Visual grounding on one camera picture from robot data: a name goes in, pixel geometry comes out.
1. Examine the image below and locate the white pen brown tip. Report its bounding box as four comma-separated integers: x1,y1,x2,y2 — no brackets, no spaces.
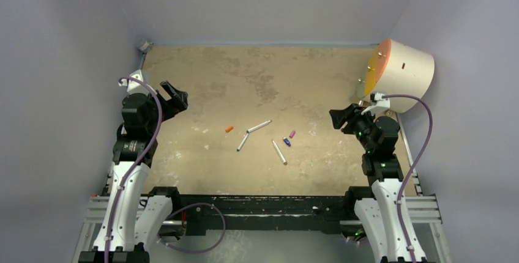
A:
272,139,288,165

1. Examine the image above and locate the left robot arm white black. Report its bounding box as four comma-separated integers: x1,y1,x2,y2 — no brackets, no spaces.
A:
77,77,189,262

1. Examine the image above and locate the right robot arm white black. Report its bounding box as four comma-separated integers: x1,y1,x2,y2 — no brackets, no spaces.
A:
329,104,428,262

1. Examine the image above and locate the blue pen cap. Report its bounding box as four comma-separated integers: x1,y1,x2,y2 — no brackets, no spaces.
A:
283,138,291,147

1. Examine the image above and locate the tape roll in corner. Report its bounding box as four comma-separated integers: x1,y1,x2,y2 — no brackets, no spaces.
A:
136,38,154,53

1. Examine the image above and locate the cream cylindrical drum toy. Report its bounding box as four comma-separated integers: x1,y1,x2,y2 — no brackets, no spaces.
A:
357,39,435,102

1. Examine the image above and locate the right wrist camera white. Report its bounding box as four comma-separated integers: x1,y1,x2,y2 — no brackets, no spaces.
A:
361,92,390,116

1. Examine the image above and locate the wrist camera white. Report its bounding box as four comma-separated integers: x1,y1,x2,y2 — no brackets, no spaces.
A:
118,69,152,95
361,92,390,116

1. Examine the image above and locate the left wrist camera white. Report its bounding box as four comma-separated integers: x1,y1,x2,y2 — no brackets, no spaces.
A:
118,69,152,95

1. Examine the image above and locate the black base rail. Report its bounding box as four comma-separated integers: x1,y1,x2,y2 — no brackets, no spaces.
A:
173,194,357,235

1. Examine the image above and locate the aluminium frame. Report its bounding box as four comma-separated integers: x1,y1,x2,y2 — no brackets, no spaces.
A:
73,112,448,262

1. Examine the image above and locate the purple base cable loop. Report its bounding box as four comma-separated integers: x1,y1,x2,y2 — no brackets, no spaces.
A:
155,202,226,254

